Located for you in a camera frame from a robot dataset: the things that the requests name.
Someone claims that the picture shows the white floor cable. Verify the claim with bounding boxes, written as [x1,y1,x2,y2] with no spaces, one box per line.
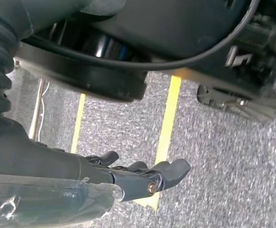
[38,82,50,142]

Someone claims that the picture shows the dark robot torso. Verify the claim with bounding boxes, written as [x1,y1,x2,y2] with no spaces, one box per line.
[14,0,276,103]

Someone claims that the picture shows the robot's black right foot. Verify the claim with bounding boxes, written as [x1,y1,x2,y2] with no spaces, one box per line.
[197,84,276,124]

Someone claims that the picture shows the clear plastic wrist guard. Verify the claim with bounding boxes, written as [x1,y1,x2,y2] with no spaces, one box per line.
[0,174,125,228]

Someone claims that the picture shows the pale metal bar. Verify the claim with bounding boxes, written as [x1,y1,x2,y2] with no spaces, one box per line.
[29,77,45,141]

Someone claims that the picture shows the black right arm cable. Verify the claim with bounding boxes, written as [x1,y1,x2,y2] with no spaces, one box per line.
[21,0,260,70]

